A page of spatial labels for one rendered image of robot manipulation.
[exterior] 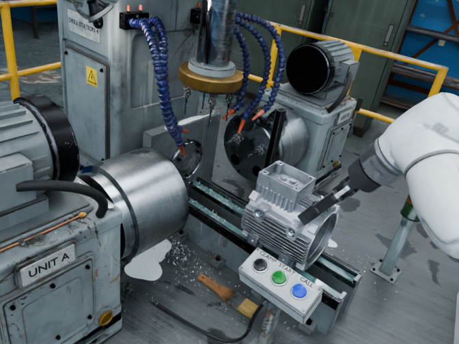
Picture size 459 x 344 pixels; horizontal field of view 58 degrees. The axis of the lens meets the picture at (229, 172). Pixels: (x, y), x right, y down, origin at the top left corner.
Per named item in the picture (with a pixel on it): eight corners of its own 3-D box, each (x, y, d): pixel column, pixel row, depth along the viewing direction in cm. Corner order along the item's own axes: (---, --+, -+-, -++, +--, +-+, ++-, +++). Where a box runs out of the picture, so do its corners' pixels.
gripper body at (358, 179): (369, 149, 90) (340, 171, 96) (353, 160, 84) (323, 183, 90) (392, 177, 89) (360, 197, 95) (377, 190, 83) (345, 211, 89)
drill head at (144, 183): (20, 256, 102) (7, 169, 89) (137, 201, 128) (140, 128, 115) (78, 316, 89) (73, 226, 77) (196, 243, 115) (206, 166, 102)
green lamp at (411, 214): (397, 214, 121) (403, 201, 119) (404, 206, 126) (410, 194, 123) (418, 224, 118) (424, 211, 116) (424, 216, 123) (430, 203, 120)
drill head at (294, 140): (203, 171, 149) (212, 106, 136) (268, 141, 178) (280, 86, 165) (258, 203, 136) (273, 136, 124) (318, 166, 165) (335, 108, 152)
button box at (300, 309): (238, 280, 93) (237, 267, 89) (258, 257, 96) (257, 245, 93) (303, 325, 85) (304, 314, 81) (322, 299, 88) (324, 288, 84)
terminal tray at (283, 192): (253, 194, 111) (257, 172, 108) (274, 181, 119) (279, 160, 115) (290, 215, 106) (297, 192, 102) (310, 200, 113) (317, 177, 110)
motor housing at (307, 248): (235, 244, 116) (246, 188, 106) (272, 217, 130) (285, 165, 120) (296, 283, 107) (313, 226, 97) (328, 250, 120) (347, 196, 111)
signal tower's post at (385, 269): (369, 271, 133) (417, 158, 112) (378, 259, 139) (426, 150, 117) (392, 284, 129) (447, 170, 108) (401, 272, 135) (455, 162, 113)
